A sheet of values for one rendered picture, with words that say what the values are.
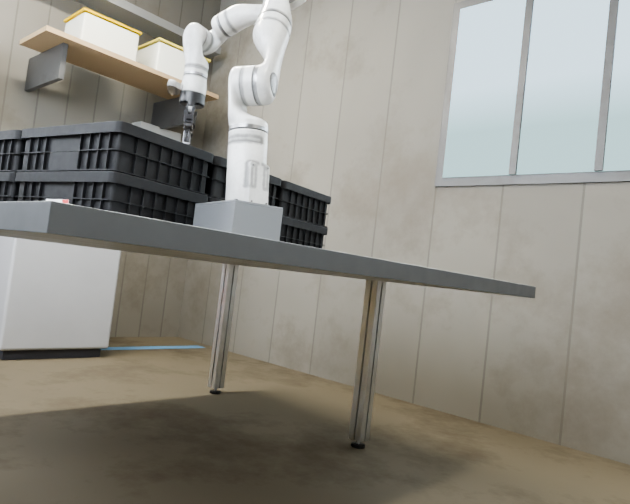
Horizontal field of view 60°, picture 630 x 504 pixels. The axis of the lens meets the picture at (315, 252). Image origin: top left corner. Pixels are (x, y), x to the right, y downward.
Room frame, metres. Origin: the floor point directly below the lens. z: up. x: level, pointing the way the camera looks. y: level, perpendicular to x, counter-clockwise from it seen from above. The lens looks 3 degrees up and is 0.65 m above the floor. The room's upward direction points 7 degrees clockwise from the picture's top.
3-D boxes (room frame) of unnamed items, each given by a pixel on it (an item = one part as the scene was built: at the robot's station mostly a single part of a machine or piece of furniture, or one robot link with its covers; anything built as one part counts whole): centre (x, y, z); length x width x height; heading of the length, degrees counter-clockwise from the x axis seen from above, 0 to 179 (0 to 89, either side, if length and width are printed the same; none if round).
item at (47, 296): (3.37, 1.60, 0.64); 0.65 x 0.55 x 1.29; 138
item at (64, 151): (1.39, 0.53, 0.87); 0.40 x 0.30 x 0.11; 57
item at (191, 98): (1.61, 0.42, 1.10); 0.08 x 0.08 x 0.09
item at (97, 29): (3.54, 1.57, 2.02); 0.40 x 0.33 x 0.22; 138
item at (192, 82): (1.60, 0.43, 1.17); 0.11 x 0.09 x 0.06; 102
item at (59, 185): (1.39, 0.53, 0.76); 0.40 x 0.30 x 0.12; 57
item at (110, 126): (1.39, 0.53, 0.92); 0.40 x 0.30 x 0.02; 57
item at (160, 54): (3.93, 1.21, 2.03); 0.44 x 0.37 x 0.24; 138
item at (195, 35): (1.60, 0.42, 1.27); 0.09 x 0.07 x 0.15; 154
